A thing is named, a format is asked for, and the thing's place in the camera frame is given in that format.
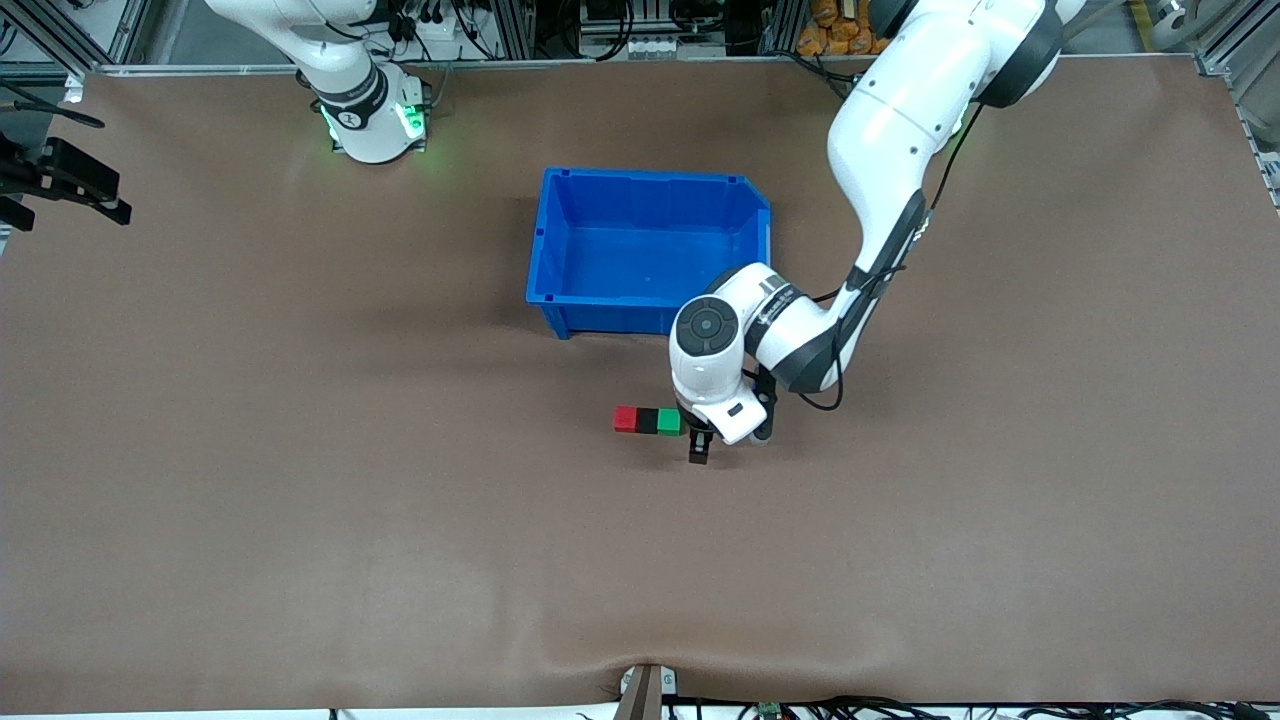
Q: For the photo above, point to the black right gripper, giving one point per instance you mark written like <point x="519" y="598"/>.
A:
<point x="66" y="170"/>

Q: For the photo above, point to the green cube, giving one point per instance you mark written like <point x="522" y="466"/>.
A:
<point x="669" y="422"/>

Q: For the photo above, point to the red cube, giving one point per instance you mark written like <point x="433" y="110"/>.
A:
<point x="626" y="419"/>

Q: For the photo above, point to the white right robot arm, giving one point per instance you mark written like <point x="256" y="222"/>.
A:
<point x="365" y="100"/>

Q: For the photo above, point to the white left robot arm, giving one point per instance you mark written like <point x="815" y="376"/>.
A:
<point x="900" y="110"/>

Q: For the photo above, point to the black cube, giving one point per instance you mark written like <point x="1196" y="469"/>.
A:
<point x="647" y="421"/>

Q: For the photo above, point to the blue plastic storage bin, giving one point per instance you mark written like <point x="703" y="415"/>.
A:
<point x="630" y="260"/>

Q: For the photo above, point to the white power strip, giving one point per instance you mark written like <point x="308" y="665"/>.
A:
<point x="650" y="46"/>

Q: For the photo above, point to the orange snack bags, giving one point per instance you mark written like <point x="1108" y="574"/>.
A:
<point x="835" y="30"/>

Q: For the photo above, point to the brown table edge bracket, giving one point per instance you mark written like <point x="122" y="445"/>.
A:
<point x="646" y="692"/>

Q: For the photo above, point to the aluminium table edge rail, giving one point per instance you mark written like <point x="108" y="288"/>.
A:
<point x="600" y="63"/>

